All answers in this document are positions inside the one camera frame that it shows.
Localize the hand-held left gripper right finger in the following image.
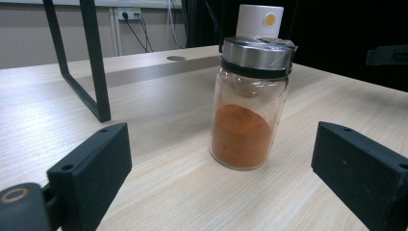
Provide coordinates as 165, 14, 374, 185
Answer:
310, 121, 408, 231

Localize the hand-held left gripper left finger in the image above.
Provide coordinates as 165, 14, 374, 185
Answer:
46, 122, 133, 231

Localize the white cup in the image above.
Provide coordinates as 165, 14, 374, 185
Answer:
235, 4, 285, 40

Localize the white wall socket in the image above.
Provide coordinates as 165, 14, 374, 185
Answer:
117, 7, 141, 21

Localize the glass jar of orange powder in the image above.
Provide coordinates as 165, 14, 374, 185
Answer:
209, 36, 298, 171

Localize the white cable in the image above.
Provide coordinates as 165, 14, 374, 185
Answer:
166, 0, 186, 50

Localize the black cable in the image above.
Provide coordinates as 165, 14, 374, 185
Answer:
122, 13, 151, 54
137, 13, 155, 53

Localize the black metal shelf rack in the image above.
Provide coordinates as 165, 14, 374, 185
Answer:
42, 0, 112, 123

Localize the black curtain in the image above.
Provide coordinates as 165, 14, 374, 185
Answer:
181, 0, 408, 92

